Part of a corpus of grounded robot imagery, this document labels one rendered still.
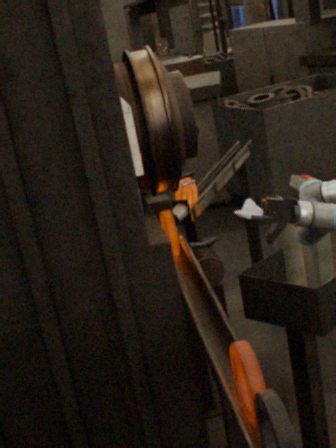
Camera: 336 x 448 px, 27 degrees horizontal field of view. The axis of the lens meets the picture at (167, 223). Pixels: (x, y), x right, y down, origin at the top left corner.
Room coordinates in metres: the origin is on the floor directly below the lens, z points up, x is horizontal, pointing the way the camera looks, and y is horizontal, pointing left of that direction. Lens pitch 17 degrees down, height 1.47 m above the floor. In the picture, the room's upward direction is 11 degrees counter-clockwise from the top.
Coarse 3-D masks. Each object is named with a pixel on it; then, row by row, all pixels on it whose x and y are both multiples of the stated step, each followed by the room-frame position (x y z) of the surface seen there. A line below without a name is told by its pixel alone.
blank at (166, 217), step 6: (168, 210) 2.26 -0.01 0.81; (162, 216) 2.23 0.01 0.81; (168, 216) 2.22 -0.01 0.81; (162, 222) 2.27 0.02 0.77; (168, 222) 2.20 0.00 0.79; (168, 228) 2.19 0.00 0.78; (174, 228) 2.19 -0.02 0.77; (168, 234) 2.18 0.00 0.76; (174, 234) 2.18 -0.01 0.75; (174, 240) 2.18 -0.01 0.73; (174, 246) 2.18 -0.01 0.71; (174, 252) 2.20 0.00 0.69
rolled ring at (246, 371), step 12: (240, 348) 1.35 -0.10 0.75; (240, 360) 1.32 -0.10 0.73; (252, 360) 1.31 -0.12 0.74; (240, 372) 1.42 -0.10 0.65; (252, 372) 1.29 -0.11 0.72; (240, 384) 1.41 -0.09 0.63; (252, 384) 1.28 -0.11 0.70; (264, 384) 1.28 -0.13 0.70; (240, 396) 1.40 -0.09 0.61; (252, 396) 1.27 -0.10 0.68; (252, 408) 1.28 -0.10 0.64; (252, 420) 1.30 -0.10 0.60
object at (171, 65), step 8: (192, 56) 7.33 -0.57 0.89; (200, 56) 7.28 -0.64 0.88; (160, 64) 7.25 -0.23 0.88; (168, 64) 7.07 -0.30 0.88; (176, 64) 7.05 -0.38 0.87; (184, 64) 7.05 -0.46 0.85; (192, 64) 7.09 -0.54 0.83; (200, 64) 7.17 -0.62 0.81; (184, 72) 7.05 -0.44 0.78; (192, 72) 7.08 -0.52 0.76; (200, 72) 7.15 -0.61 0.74
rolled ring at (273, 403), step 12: (264, 396) 1.18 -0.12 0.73; (276, 396) 1.17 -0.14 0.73; (264, 408) 1.17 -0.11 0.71; (276, 408) 1.14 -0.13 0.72; (264, 420) 1.24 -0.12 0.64; (276, 420) 1.12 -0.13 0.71; (288, 420) 1.12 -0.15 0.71; (264, 432) 1.23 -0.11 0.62; (276, 432) 1.11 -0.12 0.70; (288, 432) 1.11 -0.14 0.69; (264, 444) 1.22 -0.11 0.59; (276, 444) 1.11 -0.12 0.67; (288, 444) 1.09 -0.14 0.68
